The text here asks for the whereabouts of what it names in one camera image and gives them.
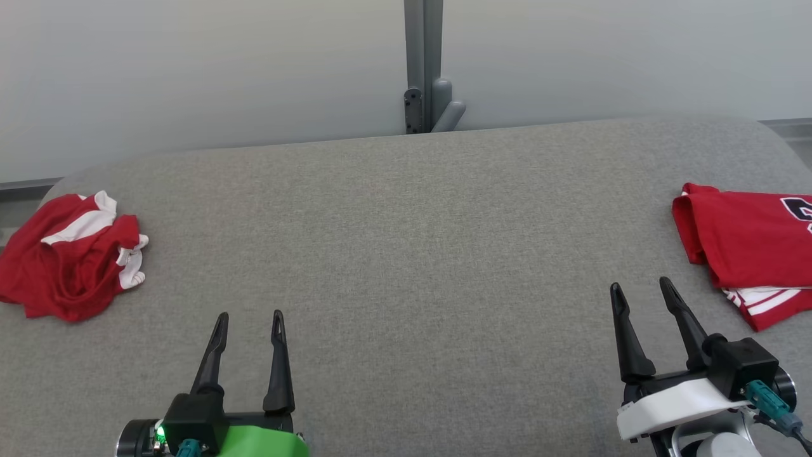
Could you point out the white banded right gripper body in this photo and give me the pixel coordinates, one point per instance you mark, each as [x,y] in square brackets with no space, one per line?
[672,403]

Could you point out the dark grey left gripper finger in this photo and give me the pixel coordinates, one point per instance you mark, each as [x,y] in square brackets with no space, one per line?
[212,362]
[279,374]

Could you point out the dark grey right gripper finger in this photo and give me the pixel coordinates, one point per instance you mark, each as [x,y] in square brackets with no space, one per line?
[634,355]
[688,333]

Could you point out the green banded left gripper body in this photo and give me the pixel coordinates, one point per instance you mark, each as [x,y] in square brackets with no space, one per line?
[266,441]

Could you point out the red jersey with black lettering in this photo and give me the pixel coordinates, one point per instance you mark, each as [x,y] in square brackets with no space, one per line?
[748,247]

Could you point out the red white plain garment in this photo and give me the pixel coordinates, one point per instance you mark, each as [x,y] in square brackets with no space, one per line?
[63,273]

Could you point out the grey fabric sofa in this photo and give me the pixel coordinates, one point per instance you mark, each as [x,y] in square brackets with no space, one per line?
[406,254]

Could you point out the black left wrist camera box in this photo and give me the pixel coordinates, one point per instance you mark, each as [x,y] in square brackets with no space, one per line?
[196,419]

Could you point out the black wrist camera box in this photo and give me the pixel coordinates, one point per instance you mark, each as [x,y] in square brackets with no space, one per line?
[196,419]
[739,368]

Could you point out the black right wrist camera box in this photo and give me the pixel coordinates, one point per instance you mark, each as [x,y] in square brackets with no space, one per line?
[739,368]

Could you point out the grey metal partition post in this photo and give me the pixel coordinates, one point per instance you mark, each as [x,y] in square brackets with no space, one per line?
[422,63]

